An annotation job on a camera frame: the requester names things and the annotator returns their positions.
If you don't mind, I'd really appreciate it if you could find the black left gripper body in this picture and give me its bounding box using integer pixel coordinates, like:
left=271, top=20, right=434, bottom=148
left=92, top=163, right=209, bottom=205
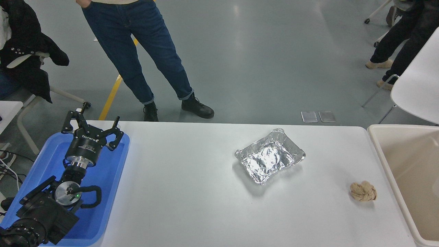
left=65, top=126, right=107, bottom=163

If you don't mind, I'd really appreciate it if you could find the blue plastic tray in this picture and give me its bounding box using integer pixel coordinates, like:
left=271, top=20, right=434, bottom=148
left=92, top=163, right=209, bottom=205
left=0, top=132, right=131, bottom=247

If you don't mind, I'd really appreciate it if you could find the small white side table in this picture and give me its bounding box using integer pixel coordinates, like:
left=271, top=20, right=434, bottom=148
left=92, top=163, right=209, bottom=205
left=0, top=101, right=24, bottom=135

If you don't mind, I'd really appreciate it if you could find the grey sneaker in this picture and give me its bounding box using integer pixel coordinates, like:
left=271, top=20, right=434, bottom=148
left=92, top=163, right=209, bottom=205
left=0, top=152, right=16, bottom=179

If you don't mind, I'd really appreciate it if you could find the crumpled foil tray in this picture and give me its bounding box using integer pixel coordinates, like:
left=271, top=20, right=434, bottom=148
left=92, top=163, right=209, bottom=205
left=235, top=128, right=306, bottom=186

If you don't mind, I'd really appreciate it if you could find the crumpled tan paper ball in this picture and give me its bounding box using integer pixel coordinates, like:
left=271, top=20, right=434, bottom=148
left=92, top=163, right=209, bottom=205
left=349, top=181, right=377, bottom=201

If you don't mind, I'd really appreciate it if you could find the white rolling chair base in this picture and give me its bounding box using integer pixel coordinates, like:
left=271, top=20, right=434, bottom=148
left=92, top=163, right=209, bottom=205
left=364, top=0, right=395, bottom=47

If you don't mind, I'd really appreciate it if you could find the large pale bin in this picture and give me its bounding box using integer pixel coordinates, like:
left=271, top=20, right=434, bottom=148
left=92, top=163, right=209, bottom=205
left=367, top=124, right=439, bottom=247

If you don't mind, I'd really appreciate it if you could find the white shell chair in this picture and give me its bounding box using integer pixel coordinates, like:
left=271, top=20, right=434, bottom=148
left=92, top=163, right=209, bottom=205
left=362, top=26, right=439, bottom=126

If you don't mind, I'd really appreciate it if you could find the white tube frame chair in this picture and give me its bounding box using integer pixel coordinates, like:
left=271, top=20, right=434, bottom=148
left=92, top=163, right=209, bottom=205
left=7, top=51, right=92, bottom=155

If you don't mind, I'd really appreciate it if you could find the black floor cable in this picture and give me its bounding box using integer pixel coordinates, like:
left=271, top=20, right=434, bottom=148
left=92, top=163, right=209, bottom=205
left=0, top=150, right=27, bottom=182

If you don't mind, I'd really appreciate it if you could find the white floor cable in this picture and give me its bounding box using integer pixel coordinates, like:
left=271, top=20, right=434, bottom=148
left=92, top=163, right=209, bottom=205
left=0, top=158, right=21, bottom=191

